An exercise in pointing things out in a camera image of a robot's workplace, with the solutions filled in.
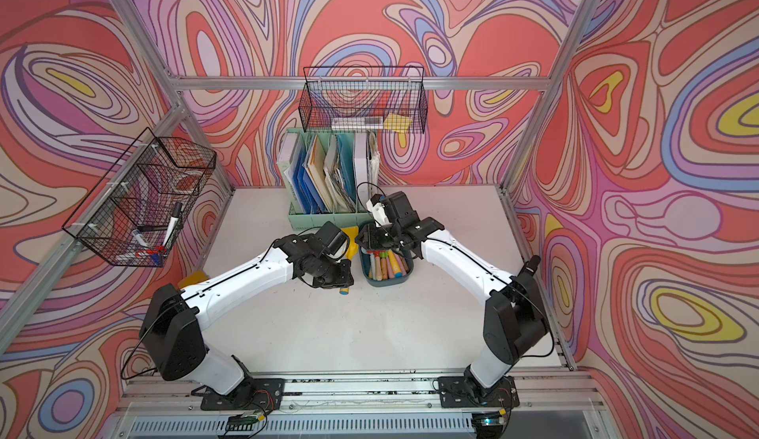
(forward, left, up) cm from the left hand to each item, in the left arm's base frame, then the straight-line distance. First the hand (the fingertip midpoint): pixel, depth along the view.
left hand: (355, 283), depth 80 cm
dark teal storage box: (+5, -9, -9) cm, 13 cm away
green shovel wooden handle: (+8, -8, -7) cm, 13 cm away
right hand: (+8, -2, +5) cm, 10 cm away
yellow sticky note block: (+9, +55, -14) cm, 57 cm away
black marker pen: (+7, +42, +21) cm, 47 cm away
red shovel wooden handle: (+11, -6, -7) cm, 14 cm away
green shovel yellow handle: (+9, -12, -6) cm, 16 cm away
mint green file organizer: (+33, +10, +10) cm, 36 cm away
